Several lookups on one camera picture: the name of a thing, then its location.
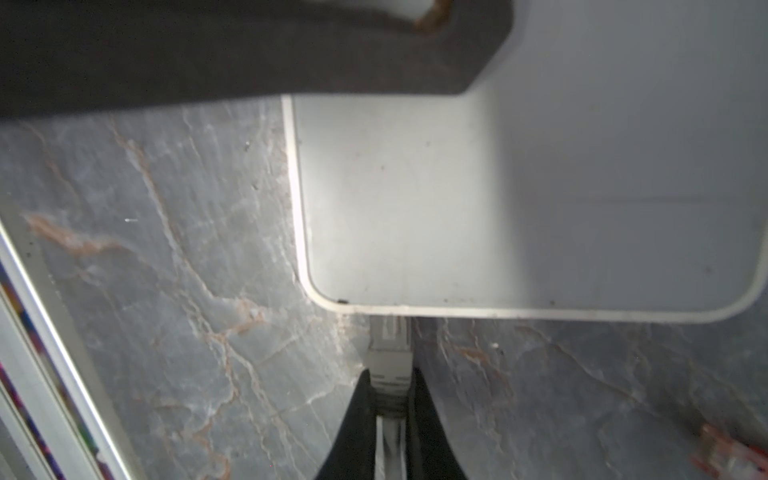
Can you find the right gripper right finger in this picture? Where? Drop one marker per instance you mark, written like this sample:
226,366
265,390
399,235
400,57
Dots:
428,451

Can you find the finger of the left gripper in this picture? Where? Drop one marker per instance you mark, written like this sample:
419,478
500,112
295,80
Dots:
62,57

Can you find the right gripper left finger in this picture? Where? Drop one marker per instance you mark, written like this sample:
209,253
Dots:
353,453

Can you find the white network switch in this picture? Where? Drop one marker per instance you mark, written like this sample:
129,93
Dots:
609,164

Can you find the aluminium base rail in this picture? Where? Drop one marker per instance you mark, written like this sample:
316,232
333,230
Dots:
57,421

